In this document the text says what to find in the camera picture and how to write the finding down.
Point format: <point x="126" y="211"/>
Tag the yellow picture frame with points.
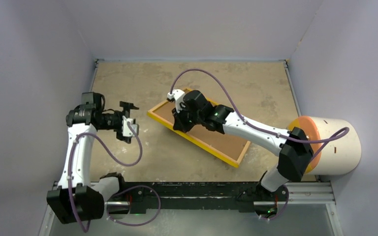
<point x="202" y="146"/>

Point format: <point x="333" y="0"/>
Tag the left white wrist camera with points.
<point x="130" y="127"/>

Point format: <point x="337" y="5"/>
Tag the white cylinder container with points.
<point x="339" y="157"/>

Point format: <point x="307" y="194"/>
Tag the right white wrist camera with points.
<point x="176" y="96"/>

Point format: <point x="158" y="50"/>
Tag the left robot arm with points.
<point x="74" y="198"/>

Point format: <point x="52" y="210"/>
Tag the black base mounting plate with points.
<point x="242" y="196"/>

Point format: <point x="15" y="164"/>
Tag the aluminium rail frame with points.
<point x="298" y="191"/>

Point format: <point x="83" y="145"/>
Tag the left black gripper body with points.
<point x="111" y="121"/>

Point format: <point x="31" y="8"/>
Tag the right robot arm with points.
<point x="294" y="155"/>

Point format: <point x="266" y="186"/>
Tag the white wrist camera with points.
<point x="176" y="96"/>
<point x="130" y="127"/>

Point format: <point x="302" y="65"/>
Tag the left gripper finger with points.
<point x="127" y="107"/>
<point x="124" y="136"/>

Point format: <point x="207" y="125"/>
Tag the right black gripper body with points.
<point x="197" y="119"/>

